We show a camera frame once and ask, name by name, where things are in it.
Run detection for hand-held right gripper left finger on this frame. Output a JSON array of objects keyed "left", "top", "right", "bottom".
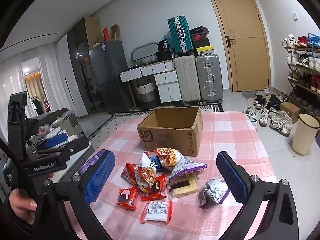
[{"left": 34, "top": 149, "right": 116, "bottom": 240}]

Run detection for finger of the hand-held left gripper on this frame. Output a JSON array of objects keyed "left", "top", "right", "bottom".
[
  {"left": 27, "top": 138, "right": 90, "bottom": 159},
  {"left": 26, "top": 133, "right": 69, "bottom": 153}
]

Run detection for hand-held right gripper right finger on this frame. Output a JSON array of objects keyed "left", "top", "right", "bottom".
[{"left": 216, "top": 151, "right": 299, "bottom": 240}]

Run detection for small purple snack packet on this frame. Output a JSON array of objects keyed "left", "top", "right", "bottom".
[{"left": 77, "top": 152, "right": 100, "bottom": 177}]

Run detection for purple silver packet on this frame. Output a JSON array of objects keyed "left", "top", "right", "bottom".
[{"left": 199, "top": 178, "right": 230, "bottom": 208}]

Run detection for red cookie snack packet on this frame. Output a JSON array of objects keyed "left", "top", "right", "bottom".
[
  {"left": 140, "top": 174, "right": 168, "bottom": 201},
  {"left": 116, "top": 187, "right": 139, "bottom": 210}
]

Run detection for purple white snack packet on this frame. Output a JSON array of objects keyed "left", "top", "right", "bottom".
[{"left": 167, "top": 156, "right": 208, "bottom": 184}]

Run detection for blue snack packet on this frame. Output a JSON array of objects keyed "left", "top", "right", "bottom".
[{"left": 149, "top": 155, "right": 163, "bottom": 172}]

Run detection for red packet white back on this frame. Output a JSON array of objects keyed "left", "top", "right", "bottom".
[{"left": 140, "top": 200, "right": 173, "bottom": 225}]

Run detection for large cardboard box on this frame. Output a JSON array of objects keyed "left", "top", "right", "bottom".
[{"left": 137, "top": 106, "right": 203, "bottom": 157}]

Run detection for person's left forearm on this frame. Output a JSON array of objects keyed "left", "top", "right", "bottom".
[{"left": 0, "top": 195, "right": 34, "bottom": 240}]

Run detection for person's left hand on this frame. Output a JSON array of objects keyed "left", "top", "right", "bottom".
[{"left": 10, "top": 189, "right": 38, "bottom": 224}]

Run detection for white pot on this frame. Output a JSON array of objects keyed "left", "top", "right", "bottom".
[{"left": 46, "top": 127, "right": 63, "bottom": 139}]

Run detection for black bag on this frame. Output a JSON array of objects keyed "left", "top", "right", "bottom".
[{"left": 26, "top": 108, "right": 69, "bottom": 130}]

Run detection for grey box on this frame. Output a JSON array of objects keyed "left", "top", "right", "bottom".
[{"left": 51, "top": 110, "right": 79, "bottom": 132}]

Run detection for hanging clothes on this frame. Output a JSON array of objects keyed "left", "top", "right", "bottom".
[{"left": 31, "top": 96, "right": 50, "bottom": 115}]

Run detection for pink checkered tablecloth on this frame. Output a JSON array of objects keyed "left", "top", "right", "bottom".
[{"left": 57, "top": 110, "right": 278, "bottom": 240}]

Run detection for white wardrobe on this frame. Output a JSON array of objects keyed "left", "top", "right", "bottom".
[{"left": 56, "top": 35, "right": 88, "bottom": 117}]

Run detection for white sheer curtain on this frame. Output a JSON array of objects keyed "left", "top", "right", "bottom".
[{"left": 0, "top": 44, "right": 75, "bottom": 135}]

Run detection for pile of sneakers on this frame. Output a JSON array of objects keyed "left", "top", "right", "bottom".
[{"left": 244, "top": 87, "right": 293, "bottom": 137}]

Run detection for cream waste bin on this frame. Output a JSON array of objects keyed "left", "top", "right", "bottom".
[{"left": 292, "top": 114, "right": 320, "bottom": 155}]

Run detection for grey door mat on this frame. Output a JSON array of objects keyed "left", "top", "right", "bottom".
[{"left": 242, "top": 91, "right": 265, "bottom": 100}]

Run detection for dark grey fridge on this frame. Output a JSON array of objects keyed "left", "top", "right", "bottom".
[{"left": 89, "top": 41, "right": 133, "bottom": 114}]

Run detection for dark glass cabinet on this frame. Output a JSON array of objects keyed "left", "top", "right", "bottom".
[{"left": 67, "top": 20, "right": 98, "bottom": 114}]

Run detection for small cardboard box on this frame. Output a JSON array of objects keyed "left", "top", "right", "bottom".
[{"left": 280, "top": 102, "right": 300, "bottom": 123}]

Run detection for grey white woven basket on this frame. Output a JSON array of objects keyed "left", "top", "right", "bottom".
[{"left": 135, "top": 79, "right": 157, "bottom": 110}]

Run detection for silver suitcase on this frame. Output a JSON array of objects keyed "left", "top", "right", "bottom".
[{"left": 195, "top": 54, "right": 223, "bottom": 105}]

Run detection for beige suitcase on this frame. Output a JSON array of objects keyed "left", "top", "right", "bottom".
[{"left": 174, "top": 54, "right": 202, "bottom": 105}]

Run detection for white desk with drawers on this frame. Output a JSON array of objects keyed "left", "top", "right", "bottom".
[{"left": 119, "top": 60, "right": 182, "bottom": 103}]

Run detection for tall flat cardboard box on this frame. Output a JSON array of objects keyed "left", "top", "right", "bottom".
[{"left": 84, "top": 17, "right": 104, "bottom": 48}]

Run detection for brown paper bag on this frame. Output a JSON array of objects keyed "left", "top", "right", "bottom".
[{"left": 111, "top": 24, "right": 120, "bottom": 42}]

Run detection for black storage basket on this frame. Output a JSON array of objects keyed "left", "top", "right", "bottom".
[{"left": 155, "top": 52, "right": 174, "bottom": 62}]

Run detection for black box white label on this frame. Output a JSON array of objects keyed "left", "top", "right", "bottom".
[{"left": 157, "top": 39, "right": 170, "bottom": 54}]

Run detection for shoe rack with shoes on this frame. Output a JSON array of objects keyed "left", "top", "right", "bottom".
[{"left": 282, "top": 32, "right": 320, "bottom": 117}]

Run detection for black red shoe box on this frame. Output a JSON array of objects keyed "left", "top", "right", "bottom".
[{"left": 191, "top": 34, "right": 209, "bottom": 47}]

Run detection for teal suitcase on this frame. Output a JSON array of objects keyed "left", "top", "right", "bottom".
[{"left": 167, "top": 16, "right": 194, "bottom": 54}]

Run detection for wooden door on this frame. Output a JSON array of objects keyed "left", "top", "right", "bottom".
[{"left": 205, "top": 0, "right": 272, "bottom": 92}]

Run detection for silver curved metal frame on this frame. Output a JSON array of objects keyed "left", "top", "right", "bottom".
[{"left": 131, "top": 43, "right": 158, "bottom": 62}]

